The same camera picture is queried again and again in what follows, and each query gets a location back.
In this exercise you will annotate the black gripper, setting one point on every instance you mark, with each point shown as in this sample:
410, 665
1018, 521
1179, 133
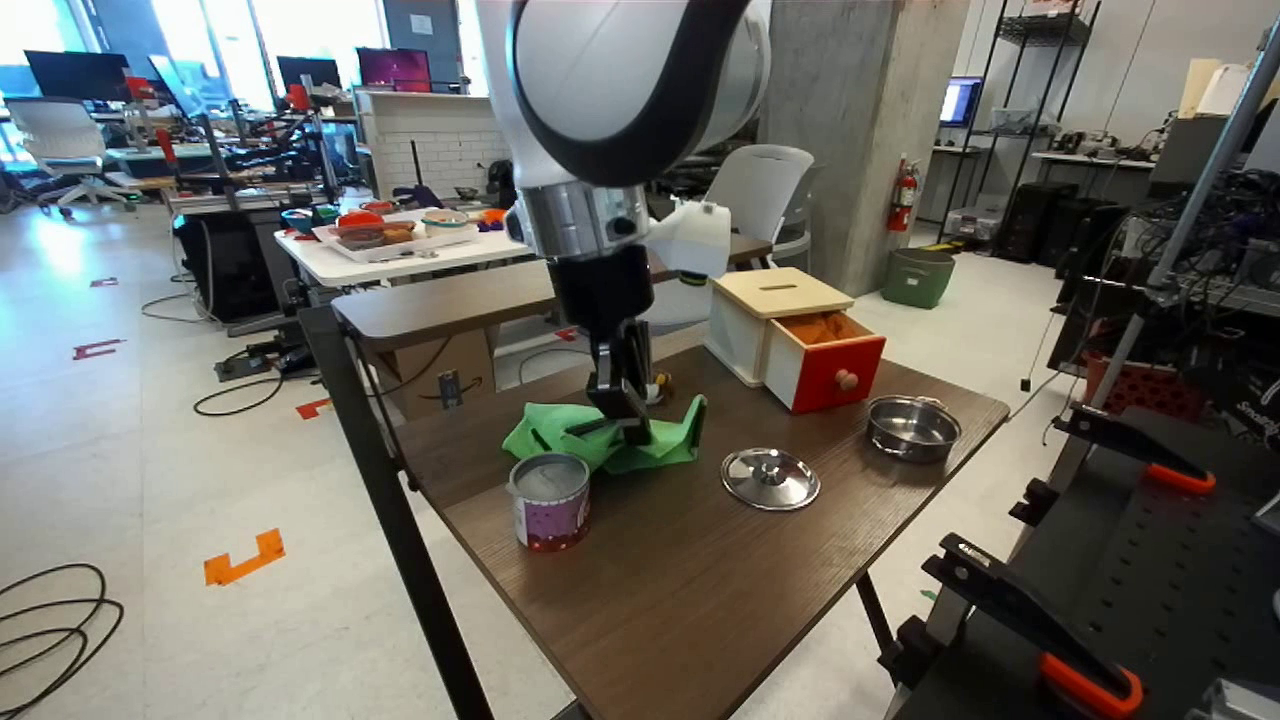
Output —
605, 302

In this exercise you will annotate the green cloth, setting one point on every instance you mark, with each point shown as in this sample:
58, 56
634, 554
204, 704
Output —
674, 445

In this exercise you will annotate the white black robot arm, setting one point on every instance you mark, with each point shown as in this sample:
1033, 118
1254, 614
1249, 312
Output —
603, 80

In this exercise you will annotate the small yellow white object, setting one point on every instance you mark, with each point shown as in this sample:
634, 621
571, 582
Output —
661, 390

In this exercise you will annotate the purple labelled tin can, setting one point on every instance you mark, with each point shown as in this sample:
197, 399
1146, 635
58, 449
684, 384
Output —
545, 514

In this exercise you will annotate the steel pot lid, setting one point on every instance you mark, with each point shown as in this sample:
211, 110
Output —
768, 480

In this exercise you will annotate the cream wooden slotted box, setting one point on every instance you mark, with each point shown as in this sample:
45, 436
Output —
785, 294

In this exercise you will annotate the brown wooden shelf board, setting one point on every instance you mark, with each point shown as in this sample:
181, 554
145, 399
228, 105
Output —
440, 304

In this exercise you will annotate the white work table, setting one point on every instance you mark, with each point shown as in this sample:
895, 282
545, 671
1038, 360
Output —
427, 259

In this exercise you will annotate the grey office chair white base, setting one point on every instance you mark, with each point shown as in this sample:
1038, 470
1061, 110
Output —
768, 187

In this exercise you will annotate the small steel pot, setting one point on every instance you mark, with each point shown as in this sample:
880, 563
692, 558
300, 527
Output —
912, 431

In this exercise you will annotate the orange toy blocks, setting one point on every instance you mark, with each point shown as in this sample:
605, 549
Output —
363, 226

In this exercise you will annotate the green storage bin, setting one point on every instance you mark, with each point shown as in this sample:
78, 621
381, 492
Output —
916, 278

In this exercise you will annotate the white pegboard panel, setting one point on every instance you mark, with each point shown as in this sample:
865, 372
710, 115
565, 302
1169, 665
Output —
427, 141

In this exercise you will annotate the red fire extinguisher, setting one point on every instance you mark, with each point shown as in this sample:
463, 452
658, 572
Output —
906, 197

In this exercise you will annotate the grey concrete pillar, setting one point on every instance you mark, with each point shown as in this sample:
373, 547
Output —
880, 105

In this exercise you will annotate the purple screen monitor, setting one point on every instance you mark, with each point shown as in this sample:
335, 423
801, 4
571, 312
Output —
394, 69

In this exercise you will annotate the small lit monitor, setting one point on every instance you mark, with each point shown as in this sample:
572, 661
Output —
963, 100

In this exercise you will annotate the red crate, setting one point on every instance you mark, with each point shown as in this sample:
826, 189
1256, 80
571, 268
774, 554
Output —
1146, 384

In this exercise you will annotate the silver metal pole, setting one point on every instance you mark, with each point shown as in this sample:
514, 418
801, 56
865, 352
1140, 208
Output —
1184, 220

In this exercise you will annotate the dark flat monitor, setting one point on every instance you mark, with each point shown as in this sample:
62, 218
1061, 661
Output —
75, 73

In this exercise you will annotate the black metal table frame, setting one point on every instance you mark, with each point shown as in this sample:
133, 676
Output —
387, 492

